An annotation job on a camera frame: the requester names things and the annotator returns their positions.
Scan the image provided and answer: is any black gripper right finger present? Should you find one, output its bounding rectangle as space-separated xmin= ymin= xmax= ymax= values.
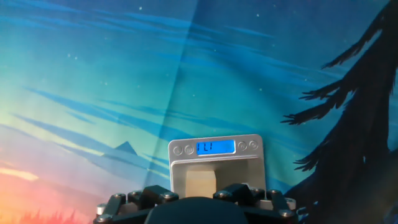
xmin=213 ymin=182 xmax=299 ymax=224

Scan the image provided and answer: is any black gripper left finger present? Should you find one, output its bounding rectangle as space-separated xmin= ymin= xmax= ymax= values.
xmin=92 ymin=185 xmax=180 ymax=224

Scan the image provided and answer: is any small wooden block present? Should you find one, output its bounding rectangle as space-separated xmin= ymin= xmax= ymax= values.
xmin=185 ymin=170 xmax=217 ymax=198

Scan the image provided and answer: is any silver digital pocket scale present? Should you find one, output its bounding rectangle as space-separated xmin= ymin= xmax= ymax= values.
xmin=168 ymin=134 xmax=267 ymax=200

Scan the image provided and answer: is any colourful forest print cloth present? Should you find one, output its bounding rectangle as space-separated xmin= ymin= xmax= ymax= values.
xmin=0 ymin=0 xmax=398 ymax=224

